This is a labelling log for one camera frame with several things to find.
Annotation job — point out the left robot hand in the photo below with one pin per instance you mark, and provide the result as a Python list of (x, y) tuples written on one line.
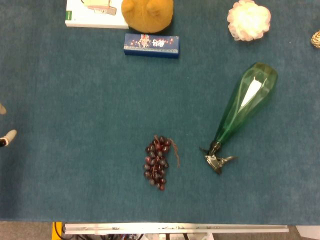
[(10, 136)]

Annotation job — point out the green glass bottle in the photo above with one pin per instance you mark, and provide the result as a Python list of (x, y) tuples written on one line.
[(228, 126)]

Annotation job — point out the blue felt table cloth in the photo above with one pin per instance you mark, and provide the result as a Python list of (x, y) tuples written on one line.
[(75, 100)]

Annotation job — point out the white flat product box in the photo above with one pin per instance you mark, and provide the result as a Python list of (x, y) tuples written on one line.
[(87, 18)]

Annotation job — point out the dark red grape bunch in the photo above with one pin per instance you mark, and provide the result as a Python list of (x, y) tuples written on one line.
[(156, 162)]

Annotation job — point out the blue printed rectangular box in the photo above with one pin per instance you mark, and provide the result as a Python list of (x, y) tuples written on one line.
[(151, 46)]

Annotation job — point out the brown plush toy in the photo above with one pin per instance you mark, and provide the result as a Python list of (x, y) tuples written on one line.
[(147, 17)]

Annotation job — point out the white pink bath pouf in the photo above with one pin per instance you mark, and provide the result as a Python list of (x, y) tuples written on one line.
[(248, 21)]

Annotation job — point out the white panel piece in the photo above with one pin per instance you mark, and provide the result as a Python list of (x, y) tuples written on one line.
[(308, 231)]

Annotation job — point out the yellow frame part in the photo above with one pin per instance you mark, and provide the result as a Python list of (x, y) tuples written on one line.
[(57, 231)]

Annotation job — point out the aluminium profile rail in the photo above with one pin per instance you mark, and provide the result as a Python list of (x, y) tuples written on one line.
[(175, 228)]

